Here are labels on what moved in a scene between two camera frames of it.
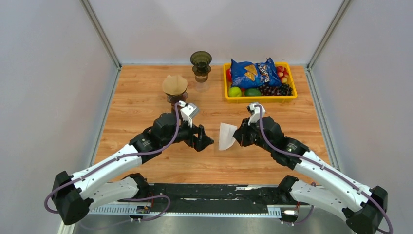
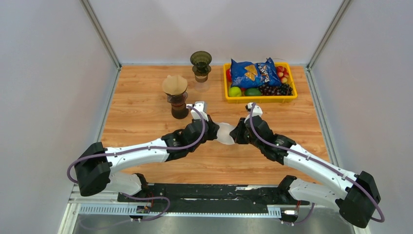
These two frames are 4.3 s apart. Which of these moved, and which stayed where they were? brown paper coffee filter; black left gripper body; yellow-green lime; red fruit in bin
Moved: black left gripper body
Stayed: red fruit in bin; yellow-green lime; brown paper coffee filter
